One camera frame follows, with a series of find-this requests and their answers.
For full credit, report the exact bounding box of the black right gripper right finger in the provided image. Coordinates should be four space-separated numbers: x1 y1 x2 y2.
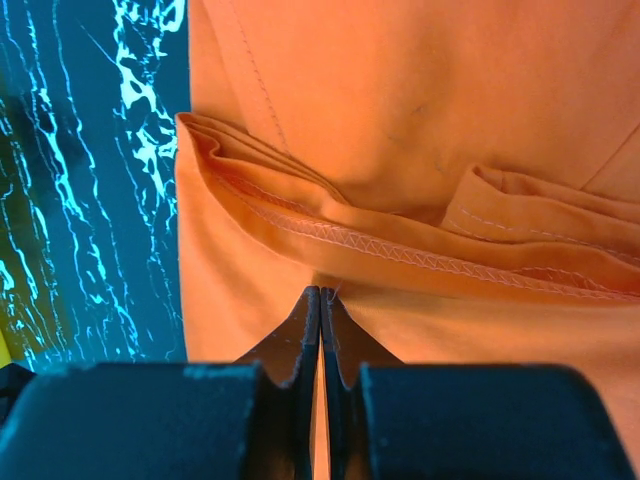
319 288 635 479

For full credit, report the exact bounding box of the orange t-shirt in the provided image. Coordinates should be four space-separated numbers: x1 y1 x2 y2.
176 1 639 461

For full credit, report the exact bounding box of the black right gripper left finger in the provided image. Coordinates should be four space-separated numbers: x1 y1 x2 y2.
1 287 320 479

